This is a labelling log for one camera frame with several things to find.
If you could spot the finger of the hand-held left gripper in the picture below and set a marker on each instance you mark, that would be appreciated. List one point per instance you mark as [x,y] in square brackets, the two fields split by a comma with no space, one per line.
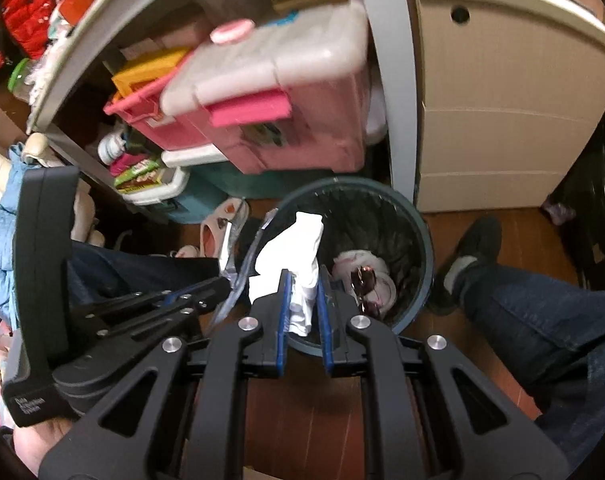
[152,322]
[172,294]

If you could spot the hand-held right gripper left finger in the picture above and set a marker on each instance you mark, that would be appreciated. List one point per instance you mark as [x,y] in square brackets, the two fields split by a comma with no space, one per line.
[281,300]

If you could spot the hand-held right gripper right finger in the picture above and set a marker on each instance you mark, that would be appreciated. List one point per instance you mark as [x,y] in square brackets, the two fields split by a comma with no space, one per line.
[325,310]

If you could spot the white paper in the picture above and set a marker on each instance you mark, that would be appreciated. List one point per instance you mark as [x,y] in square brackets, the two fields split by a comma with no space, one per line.
[287,255]

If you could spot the dark round trash bin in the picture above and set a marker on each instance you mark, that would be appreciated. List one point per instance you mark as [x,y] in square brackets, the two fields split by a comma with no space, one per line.
[407,240]

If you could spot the person's left hand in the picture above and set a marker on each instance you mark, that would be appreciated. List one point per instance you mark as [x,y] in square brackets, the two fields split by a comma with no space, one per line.
[37,447]

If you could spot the pink tissue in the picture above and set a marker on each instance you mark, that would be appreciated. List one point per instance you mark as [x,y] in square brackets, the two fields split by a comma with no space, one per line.
[345,262]

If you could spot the pink and white slipper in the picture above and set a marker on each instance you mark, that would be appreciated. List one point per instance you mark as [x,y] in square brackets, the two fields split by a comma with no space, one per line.
[217,227]

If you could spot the teal storage box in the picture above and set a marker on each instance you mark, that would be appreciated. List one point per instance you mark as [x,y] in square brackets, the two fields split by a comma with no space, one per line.
[207,195]

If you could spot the green snack packet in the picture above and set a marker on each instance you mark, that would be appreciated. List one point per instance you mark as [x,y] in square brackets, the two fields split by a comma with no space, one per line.
[137,174]

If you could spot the pink basket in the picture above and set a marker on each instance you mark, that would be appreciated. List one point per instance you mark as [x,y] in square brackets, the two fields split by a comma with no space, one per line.
[137,120]

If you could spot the green-lidded clear jar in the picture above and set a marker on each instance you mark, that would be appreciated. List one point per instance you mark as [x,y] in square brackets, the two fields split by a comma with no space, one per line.
[21,80]

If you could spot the yellow basket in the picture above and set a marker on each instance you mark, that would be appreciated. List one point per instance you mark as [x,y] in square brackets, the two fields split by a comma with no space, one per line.
[142,72]

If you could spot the pink storage box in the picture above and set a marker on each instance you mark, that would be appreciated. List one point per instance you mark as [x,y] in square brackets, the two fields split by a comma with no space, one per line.
[302,85]

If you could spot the person's right leg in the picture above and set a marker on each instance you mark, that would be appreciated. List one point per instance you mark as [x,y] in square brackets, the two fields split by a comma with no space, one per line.
[547,335]

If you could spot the grey desk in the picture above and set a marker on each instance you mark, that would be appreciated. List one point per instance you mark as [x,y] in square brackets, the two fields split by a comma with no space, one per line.
[382,85]

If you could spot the red padded jacket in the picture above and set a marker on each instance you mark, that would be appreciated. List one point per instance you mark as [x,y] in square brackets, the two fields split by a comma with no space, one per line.
[25,20]

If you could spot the orange-red cup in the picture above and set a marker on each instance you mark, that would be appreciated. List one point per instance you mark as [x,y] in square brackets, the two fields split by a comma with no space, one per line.
[77,5]

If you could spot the white drawer cabinet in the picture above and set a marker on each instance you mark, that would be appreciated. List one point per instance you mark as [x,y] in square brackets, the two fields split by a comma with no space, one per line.
[497,110]

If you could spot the black garbage bag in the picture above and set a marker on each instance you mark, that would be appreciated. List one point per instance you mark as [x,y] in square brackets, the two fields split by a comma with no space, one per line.
[592,210]

